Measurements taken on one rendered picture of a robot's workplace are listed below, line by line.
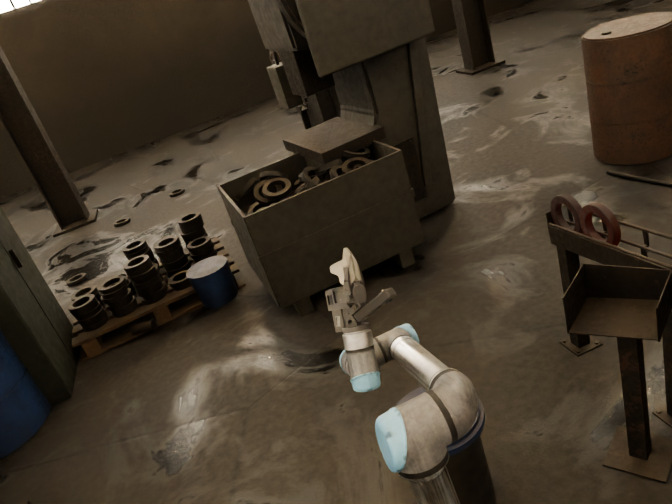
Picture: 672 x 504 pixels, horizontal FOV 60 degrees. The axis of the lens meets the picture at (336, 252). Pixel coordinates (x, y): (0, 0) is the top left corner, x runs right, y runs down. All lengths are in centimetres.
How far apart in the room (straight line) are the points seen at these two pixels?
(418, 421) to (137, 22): 995
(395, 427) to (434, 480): 15
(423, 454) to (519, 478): 116
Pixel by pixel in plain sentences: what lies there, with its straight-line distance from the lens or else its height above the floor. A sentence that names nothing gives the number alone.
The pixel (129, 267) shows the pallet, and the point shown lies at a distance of 419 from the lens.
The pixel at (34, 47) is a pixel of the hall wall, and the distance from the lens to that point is 1092.
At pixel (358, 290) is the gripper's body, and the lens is 149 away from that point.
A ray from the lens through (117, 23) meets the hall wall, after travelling 1080.
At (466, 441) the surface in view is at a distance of 196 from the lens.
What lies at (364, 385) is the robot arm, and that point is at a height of 89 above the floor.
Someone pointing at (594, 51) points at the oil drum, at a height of 80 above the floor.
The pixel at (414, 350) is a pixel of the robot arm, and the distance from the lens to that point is 150.
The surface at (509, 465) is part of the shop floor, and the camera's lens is 243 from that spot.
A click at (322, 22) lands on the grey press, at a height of 154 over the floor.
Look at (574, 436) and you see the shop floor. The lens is 250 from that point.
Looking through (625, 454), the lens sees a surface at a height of 1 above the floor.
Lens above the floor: 182
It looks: 25 degrees down
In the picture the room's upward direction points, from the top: 19 degrees counter-clockwise
